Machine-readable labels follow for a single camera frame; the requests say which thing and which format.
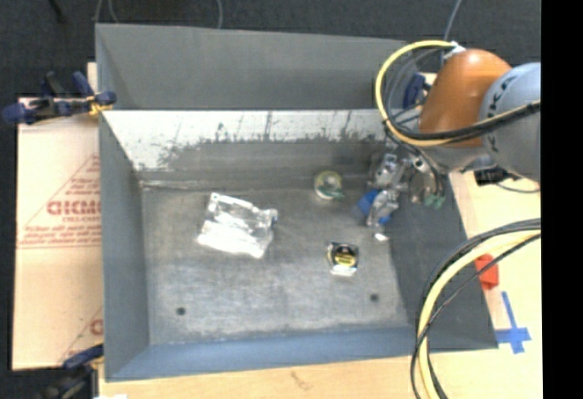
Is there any blue plastic object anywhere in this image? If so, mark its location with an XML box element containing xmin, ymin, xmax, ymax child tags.
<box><xmin>355</xmin><ymin>189</ymin><xmax>394</xmax><ymax>226</ymax></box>

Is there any black and yellow tape measure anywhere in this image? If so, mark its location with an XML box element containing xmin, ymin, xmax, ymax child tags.
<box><xmin>326</xmin><ymin>240</ymin><xmax>362</xmax><ymax>277</ymax></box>

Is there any grey metal bin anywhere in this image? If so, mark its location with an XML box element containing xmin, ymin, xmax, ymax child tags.
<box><xmin>94</xmin><ymin>23</ymin><xmax>499</xmax><ymax>383</ymax></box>

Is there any clear plastic package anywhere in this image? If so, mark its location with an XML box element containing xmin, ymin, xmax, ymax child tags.
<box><xmin>196</xmin><ymin>191</ymin><xmax>280</xmax><ymax>261</ymax></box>

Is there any brown cardboard board red print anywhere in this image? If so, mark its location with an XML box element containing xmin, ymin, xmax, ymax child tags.
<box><xmin>10</xmin><ymin>97</ymin><xmax>106</xmax><ymax>372</ymax></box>

